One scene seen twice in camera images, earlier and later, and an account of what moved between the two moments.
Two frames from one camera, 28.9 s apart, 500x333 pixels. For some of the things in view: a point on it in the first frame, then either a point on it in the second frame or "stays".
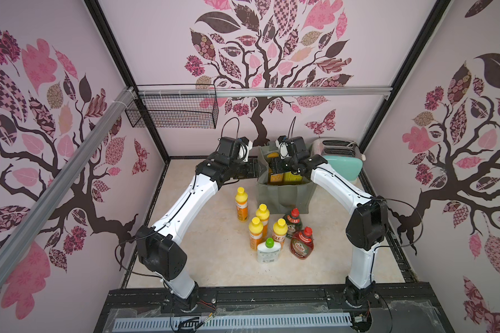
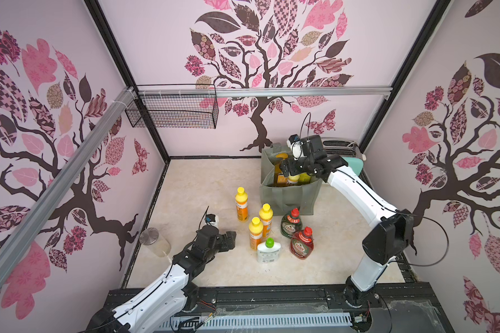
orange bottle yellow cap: x=255 y=229 stays
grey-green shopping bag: x=272 y=198 stays
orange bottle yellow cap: x=242 y=205 stays
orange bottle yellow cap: x=264 y=214 stays
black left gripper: x=253 y=166 to x=229 y=242
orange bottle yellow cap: x=280 y=230 to x=293 y=180
